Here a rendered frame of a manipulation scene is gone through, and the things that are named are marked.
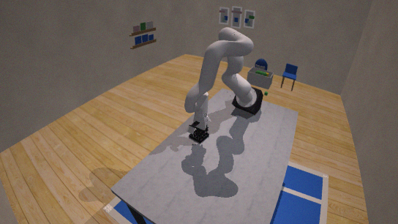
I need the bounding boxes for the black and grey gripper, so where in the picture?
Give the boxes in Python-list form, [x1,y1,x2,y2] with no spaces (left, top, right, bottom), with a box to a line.
[193,115,209,136]

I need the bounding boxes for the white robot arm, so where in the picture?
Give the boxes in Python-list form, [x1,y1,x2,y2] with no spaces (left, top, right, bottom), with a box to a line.
[184,27,257,118]

